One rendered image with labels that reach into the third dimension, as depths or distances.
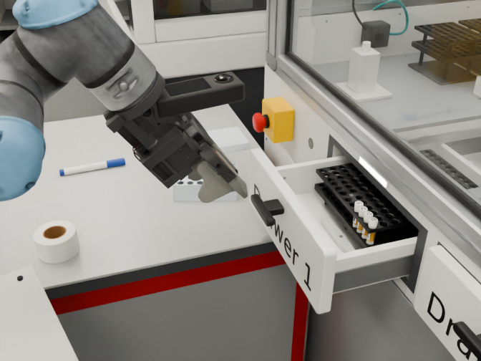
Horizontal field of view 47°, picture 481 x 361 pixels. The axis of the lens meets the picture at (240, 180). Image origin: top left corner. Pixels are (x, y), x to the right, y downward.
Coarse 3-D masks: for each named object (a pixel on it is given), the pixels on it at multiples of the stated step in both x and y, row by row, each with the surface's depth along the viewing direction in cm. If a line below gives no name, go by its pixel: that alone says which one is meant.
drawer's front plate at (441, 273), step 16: (432, 256) 70; (448, 256) 68; (432, 272) 70; (448, 272) 67; (464, 272) 66; (432, 288) 71; (448, 288) 67; (464, 288) 64; (480, 288) 64; (416, 304) 75; (432, 304) 71; (448, 304) 68; (464, 304) 65; (480, 304) 62; (432, 320) 72; (448, 320) 69; (464, 320) 66; (480, 320) 63; (448, 336) 69
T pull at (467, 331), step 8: (456, 328) 61; (464, 328) 61; (464, 336) 60; (472, 336) 60; (480, 336) 60; (472, 344) 59; (480, 344) 59; (472, 352) 59; (480, 352) 58; (480, 360) 58
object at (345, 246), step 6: (324, 222) 88; (330, 222) 88; (330, 228) 86; (336, 228) 86; (330, 234) 87; (336, 234) 85; (342, 234) 85; (336, 240) 85; (342, 240) 84; (342, 246) 83; (348, 246) 83
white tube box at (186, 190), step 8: (176, 184) 107; (184, 184) 107; (192, 184) 107; (200, 184) 109; (176, 192) 107; (184, 192) 107; (192, 192) 107; (232, 192) 107; (176, 200) 108; (184, 200) 108; (192, 200) 108; (216, 200) 108; (224, 200) 108; (232, 200) 108
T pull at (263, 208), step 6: (252, 198) 83; (258, 198) 82; (258, 204) 81; (264, 204) 81; (270, 204) 81; (276, 204) 81; (258, 210) 81; (264, 210) 80; (270, 210) 80; (276, 210) 80; (282, 210) 80; (264, 216) 79; (270, 216) 78; (264, 222) 79; (270, 222) 78
